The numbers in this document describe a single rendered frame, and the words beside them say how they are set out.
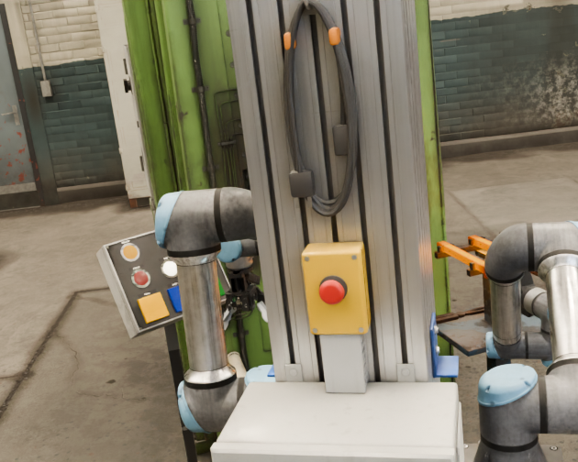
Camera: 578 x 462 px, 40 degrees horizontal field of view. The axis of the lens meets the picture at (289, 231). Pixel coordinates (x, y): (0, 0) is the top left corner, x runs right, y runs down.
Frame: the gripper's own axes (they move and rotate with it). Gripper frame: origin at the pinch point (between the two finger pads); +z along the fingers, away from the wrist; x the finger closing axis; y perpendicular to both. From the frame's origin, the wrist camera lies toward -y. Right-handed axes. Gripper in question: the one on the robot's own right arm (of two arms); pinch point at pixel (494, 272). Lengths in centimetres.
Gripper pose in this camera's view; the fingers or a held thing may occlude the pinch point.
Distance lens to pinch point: 245.4
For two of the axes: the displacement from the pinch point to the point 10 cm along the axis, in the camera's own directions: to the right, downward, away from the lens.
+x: 9.5, -1.9, 2.5
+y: 1.1, 9.5, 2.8
